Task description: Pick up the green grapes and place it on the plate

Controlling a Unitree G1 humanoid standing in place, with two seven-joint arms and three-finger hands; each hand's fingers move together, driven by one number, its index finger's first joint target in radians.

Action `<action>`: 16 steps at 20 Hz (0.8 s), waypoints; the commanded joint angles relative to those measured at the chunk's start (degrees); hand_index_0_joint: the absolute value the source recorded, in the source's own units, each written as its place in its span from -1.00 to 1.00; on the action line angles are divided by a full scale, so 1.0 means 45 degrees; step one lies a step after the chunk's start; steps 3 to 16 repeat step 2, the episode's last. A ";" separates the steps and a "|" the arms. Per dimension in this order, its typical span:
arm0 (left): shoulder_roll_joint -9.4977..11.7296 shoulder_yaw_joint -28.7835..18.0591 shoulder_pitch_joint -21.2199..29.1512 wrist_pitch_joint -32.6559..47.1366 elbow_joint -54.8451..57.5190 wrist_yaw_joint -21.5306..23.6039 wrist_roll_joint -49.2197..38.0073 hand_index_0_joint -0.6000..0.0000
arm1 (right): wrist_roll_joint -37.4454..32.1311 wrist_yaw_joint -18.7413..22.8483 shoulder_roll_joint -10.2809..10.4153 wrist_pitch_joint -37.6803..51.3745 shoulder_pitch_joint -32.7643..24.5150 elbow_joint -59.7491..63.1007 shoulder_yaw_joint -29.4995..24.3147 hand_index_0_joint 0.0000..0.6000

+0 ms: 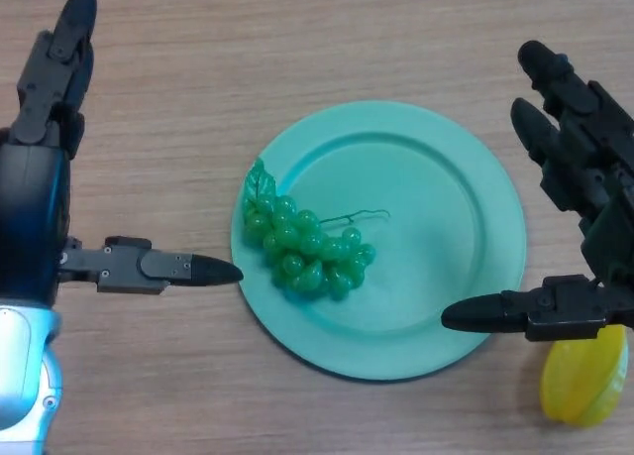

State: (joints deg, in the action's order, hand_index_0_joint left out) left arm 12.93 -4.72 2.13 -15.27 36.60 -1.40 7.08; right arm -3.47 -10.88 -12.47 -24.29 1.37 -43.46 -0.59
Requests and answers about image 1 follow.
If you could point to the green grapes bunch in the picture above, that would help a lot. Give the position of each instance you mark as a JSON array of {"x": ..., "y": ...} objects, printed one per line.
[{"x": 297, "y": 247}]

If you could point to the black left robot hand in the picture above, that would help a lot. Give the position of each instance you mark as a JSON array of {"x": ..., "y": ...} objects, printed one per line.
[{"x": 30, "y": 202}]

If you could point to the yellow starfruit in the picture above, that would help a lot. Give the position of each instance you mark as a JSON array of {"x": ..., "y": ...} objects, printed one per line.
[{"x": 577, "y": 385}]

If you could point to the green round plate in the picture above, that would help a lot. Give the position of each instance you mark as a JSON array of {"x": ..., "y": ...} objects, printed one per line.
[{"x": 436, "y": 237}]

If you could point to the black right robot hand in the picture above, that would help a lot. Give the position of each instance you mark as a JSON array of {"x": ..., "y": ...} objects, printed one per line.
[{"x": 609, "y": 202}]

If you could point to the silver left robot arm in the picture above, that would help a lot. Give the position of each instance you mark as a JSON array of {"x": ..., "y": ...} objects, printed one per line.
[{"x": 25, "y": 375}]

